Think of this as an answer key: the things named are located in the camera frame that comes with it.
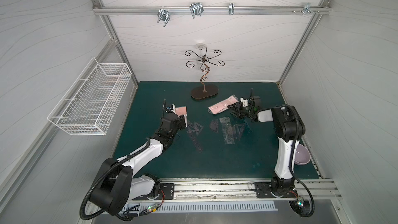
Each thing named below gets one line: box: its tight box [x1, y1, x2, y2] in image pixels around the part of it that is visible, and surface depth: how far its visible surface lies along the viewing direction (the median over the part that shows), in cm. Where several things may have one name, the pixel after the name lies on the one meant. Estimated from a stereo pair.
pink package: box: [207, 94, 239, 115], surface depth 107 cm
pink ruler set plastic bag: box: [175, 106, 188, 117], surface depth 106 cm
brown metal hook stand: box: [184, 47, 226, 100], surface depth 106 cm
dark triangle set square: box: [186, 119, 205, 137], surface depth 98 cm
